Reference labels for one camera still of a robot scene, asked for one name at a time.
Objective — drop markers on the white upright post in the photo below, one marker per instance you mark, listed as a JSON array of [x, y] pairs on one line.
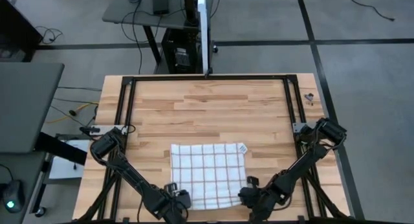
[[203, 29]]

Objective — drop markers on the black cabinet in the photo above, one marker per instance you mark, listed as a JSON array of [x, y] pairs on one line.
[[16, 26]]

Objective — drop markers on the small black clip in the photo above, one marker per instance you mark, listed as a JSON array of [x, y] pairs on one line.
[[309, 98]]

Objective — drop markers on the black computer tower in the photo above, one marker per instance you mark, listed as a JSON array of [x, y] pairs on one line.
[[171, 55]]

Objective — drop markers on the black caster wheel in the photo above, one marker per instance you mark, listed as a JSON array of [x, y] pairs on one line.
[[215, 49], [40, 212]]

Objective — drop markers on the black computer mouse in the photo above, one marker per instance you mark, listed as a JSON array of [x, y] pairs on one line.
[[13, 196]]

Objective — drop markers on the white paper sheet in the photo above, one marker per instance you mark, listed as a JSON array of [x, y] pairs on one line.
[[64, 169]]

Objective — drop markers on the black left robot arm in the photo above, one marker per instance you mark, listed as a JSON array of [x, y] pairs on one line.
[[129, 175]]

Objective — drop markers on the black aluminium table frame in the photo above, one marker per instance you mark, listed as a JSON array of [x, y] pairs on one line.
[[207, 77]]

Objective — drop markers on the black desk foot bar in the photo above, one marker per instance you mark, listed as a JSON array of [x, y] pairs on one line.
[[61, 149]]

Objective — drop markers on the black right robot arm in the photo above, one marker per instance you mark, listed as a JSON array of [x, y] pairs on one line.
[[304, 162]]

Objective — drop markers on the dark grey desk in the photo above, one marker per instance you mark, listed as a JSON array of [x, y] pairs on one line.
[[29, 172]]

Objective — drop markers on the grey flat desk top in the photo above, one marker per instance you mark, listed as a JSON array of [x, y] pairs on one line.
[[26, 104]]

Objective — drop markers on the grey desk with black leg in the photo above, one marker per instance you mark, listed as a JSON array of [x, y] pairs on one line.
[[123, 13]]

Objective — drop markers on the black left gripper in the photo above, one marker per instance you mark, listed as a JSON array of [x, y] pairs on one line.
[[166, 206]]

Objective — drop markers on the white red-checked towel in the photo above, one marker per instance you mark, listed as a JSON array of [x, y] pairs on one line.
[[210, 172]]

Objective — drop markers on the black upright pole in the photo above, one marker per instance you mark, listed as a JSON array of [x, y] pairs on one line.
[[191, 7]]

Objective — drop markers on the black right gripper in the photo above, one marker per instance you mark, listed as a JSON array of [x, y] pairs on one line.
[[265, 198]]

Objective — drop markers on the black power brick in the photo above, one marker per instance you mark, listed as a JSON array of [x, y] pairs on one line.
[[160, 2]]

